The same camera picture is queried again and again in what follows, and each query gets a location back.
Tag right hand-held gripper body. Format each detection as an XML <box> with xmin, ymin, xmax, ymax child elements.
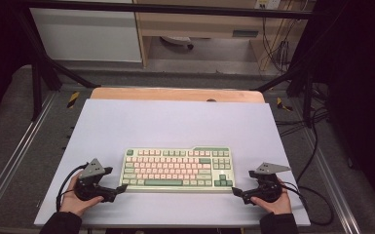
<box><xmin>248</xmin><ymin>162</ymin><xmax>292</xmax><ymax>205</ymax></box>

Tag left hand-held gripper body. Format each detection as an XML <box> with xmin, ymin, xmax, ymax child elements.
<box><xmin>73</xmin><ymin>158</ymin><xmax>114</xmax><ymax>203</ymax></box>

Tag green and cream keyboard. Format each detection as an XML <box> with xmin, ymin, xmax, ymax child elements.
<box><xmin>119</xmin><ymin>145</ymin><xmax>237</xmax><ymax>195</ymax></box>

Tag person's right hand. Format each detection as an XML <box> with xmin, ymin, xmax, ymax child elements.
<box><xmin>250</xmin><ymin>179</ymin><xmax>293</xmax><ymax>215</ymax></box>

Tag person's left hand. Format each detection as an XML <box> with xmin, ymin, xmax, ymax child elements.
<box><xmin>59</xmin><ymin>172</ymin><xmax>105</xmax><ymax>217</ymax></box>

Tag yellow and black tape strip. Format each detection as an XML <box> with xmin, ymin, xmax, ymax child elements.
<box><xmin>66</xmin><ymin>91</ymin><xmax>81</xmax><ymax>109</ymax></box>
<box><xmin>276</xmin><ymin>97</ymin><xmax>294</xmax><ymax>112</ymax></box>

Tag wooden table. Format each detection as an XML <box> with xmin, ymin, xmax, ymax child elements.
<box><xmin>90</xmin><ymin>86</ymin><xmax>267</xmax><ymax>104</ymax></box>

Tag black curtain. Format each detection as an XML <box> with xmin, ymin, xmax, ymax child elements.
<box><xmin>315</xmin><ymin>0</ymin><xmax>375</xmax><ymax>213</ymax></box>
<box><xmin>0</xmin><ymin>0</ymin><xmax>35</xmax><ymax>135</ymax></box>

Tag white cabinet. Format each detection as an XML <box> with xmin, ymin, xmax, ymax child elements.
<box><xmin>29</xmin><ymin>7</ymin><xmax>143</xmax><ymax>63</ymax></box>

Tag white chair base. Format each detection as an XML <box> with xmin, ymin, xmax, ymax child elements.
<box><xmin>160</xmin><ymin>35</ymin><xmax>195</xmax><ymax>51</ymax></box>

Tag light wooden desk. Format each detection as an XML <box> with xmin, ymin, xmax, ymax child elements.
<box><xmin>131</xmin><ymin>0</ymin><xmax>317</xmax><ymax>71</ymax></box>

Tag white power strip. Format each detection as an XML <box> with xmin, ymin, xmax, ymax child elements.
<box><xmin>253</xmin><ymin>0</ymin><xmax>282</xmax><ymax>11</ymax></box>

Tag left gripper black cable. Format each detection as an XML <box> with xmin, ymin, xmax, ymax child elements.
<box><xmin>55</xmin><ymin>163</ymin><xmax>90</xmax><ymax>213</ymax></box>

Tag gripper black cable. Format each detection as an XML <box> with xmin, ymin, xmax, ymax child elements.
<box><xmin>281</xmin><ymin>180</ymin><xmax>334</xmax><ymax>227</ymax></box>
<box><xmin>55</xmin><ymin>163</ymin><xmax>90</xmax><ymax>213</ymax></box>

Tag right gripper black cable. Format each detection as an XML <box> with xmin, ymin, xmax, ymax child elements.
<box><xmin>281</xmin><ymin>180</ymin><xmax>334</xmax><ymax>227</ymax></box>

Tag aluminium floor rail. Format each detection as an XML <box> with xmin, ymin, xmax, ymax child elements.
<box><xmin>300</xmin><ymin>125</ymin><xmax>362</xmax><ymax>234</ymax></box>
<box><xmin>0</xmin><ymin>92</ymin><xmax>58</xmax><ymax>222</ymax></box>

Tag bundle of black floor cables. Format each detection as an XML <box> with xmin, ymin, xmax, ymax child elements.
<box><xmin>274</xmin><ymin>87</ymin><xmax>330</xmax><ymax>184</ymax></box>

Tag hanging cables under desk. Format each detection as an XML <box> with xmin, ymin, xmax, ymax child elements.
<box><xmin>260</xmin><ymin>9</ymin><xmax>295</xmax><ymax>74</ymax></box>

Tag black metal frame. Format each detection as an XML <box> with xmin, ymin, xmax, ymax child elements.
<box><xmin>12</xmin><ymin>0</ymin><xmax>320</xmax><ymax>129</ymax></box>

